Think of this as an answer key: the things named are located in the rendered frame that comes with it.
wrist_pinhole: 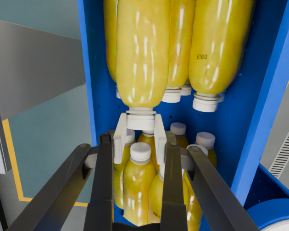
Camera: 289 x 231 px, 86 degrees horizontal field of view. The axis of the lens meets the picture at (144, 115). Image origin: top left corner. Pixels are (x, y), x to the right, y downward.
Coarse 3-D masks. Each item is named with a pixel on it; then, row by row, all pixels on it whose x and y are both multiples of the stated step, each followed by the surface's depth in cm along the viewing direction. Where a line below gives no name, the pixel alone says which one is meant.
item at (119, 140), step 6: (126, 114) 21; (120, 120) 18; (126, 120) 21; (120, 126) 17; (120, 132) 15; (126, 132) 21; (114, 138) 14; (120, 138) 15; (114, 144) 15; (120, 144) 15; (114, 150) 15; (120, 150) 15; (114, 156) 15; (120, 156) 15; (114, 162) 16; (120, 162) 16
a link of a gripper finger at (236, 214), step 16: (192, 160) 13; (208, 160) 12; (192, 176) 13; (208, 176) 10; (208, 192) 10; (224, 192) 9; (208, 208) 10; (224, 208) 8; (240, 208) 8; (208, 224) 10; (224, 224) 8; (240, 224) 8
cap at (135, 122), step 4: (128, 116) 20; (132, 116) 19; (136, 116) 19; (140, 116) 19; (144, 116) 19; (148, 116) 19; (152, 116) 20; (128, 120) 20; (132, 120) 19; (136, 120) 19; (140, 120) 19; (144, 120) 19; (148, 120) 19; (152, 120) 20; (128, 124) 20; (132, 124) 19; (136, 124) 19; (140, 124) 19; (144, 124) 19; (148, 124) 19; (152, 124) 20; (128, 128) 20; (132, 128) 19; (136, 128) 19; (140, 128) 19; (144, 128) 19; (148, 128) 19; (152, 128) 20
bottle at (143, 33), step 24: (120, 0) 18; (144, 0) 17; (168, 0) 19; (120, 24) 18; (144, 24) 17; (168, 24) 19; (120, 48) 18; (144, 48) 17; (168, 48) 19; (120, 72) 18; (144, 72) 17; (168, 72) 20; (120, 96) 20; (144, 96) 18
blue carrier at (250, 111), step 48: (96, 0) 25; (288, 0) 12; (96, 48) 26; (288, 48) 13; (96, 96) 27; (192, 96) 39; (240, 96) 29; (96, 144) 28; (240, 144) 29; (240, 192) 19
